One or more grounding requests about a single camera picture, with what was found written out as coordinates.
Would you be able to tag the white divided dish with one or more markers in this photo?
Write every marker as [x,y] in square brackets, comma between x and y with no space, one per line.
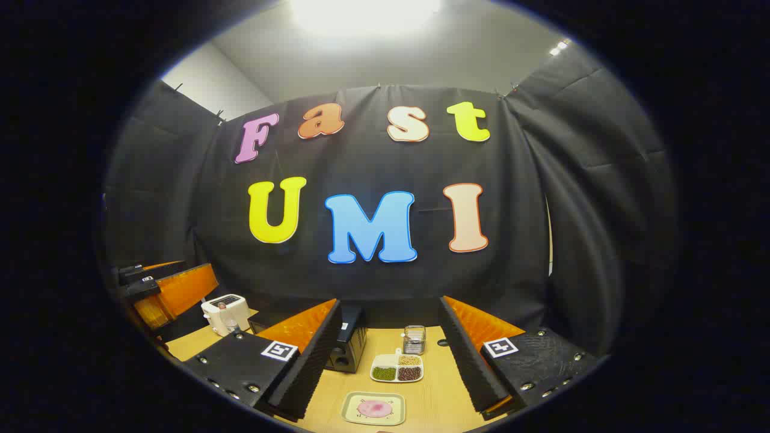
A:
[385,361]

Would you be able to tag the small ceiling spotlight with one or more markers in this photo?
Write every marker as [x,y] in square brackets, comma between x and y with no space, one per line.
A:
[559,47]

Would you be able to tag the dark red beans pile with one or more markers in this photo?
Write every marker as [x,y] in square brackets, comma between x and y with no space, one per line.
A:
[409,373]

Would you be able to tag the pink round meat slice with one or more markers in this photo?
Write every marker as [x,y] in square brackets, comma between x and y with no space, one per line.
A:
[375,409]

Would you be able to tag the clear plastic water bottle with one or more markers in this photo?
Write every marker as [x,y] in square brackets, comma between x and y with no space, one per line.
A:
[231,325]

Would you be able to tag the green mung beans pile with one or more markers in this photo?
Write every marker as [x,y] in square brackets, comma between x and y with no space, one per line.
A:
[384,373]

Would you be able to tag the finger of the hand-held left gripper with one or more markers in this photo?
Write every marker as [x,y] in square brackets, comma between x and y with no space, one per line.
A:
[135,275]
[180,291]

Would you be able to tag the black electric oven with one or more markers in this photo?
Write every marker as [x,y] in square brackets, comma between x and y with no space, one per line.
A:
[352,346]

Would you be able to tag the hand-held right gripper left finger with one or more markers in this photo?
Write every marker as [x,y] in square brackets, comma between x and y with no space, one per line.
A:
[313,367]

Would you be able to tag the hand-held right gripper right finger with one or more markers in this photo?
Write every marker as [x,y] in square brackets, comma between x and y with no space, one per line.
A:
[466,367]

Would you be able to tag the white toaster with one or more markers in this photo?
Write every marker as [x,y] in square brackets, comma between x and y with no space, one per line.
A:
[210,316]

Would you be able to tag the cream square plate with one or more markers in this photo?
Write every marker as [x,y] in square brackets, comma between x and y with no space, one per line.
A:
[352,415]

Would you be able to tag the yellow soybeans pile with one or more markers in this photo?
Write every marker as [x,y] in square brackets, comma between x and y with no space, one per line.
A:
[409,361]

